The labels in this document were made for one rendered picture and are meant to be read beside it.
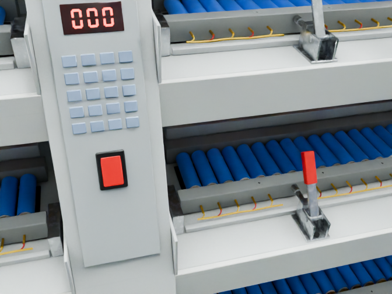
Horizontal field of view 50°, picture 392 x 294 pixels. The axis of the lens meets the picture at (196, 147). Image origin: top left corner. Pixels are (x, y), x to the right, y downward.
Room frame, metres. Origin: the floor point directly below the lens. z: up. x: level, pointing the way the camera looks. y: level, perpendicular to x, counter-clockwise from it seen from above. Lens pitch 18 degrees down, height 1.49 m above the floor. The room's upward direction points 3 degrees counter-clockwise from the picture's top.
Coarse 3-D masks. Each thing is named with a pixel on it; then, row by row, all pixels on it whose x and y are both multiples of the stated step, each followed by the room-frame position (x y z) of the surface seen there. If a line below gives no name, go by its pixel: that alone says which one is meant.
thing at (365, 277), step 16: (320, 272) 0.52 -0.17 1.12; (336, 272) 0.52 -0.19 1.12; (352, 272) 0.52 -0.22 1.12; (368, 272) 0.53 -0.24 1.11; (384, 272) 0.53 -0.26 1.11; (240, 288) 0.50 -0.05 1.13; (256, 288) 0.50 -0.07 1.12; (272, 288) 0.50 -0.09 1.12; (288, 288) 0.50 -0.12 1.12; (304, 288) 0.52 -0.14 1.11; (320, 288) 0.51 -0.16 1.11; (336, 288) 0.50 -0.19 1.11; (352, 288) 0.51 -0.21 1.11; (368, 288) 0.49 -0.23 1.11; (384, 288) 0.49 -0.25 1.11
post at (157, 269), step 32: (32, 0) 0.33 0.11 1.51; (32, 32) 0.33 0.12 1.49; (160, 128) 0.35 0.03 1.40; (64, 160) 0.34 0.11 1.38; (160, 160) 0.35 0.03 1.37; (64, 192) 0.33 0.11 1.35; (160, 192) 0.35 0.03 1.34; (64, 224) 0.33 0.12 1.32; (160, 224) 0.35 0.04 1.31; (160, 256) 0.35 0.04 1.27; (96, 288) 0.34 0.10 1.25; (128, 288) 0.34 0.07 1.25; (160, 288) 0.35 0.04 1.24
